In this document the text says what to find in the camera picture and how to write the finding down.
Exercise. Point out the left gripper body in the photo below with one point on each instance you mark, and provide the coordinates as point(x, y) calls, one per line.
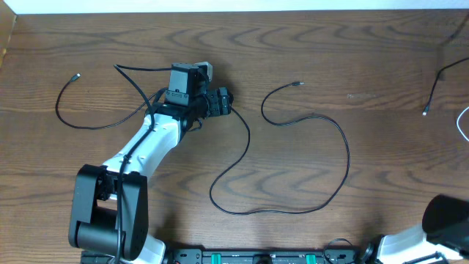
point(215, 106)

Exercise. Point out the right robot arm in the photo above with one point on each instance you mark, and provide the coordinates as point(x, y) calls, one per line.
point(441, 237)

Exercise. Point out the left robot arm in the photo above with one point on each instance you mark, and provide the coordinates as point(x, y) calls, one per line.
point(110, 202)

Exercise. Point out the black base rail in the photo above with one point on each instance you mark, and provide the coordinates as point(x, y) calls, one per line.
point(332, 253)

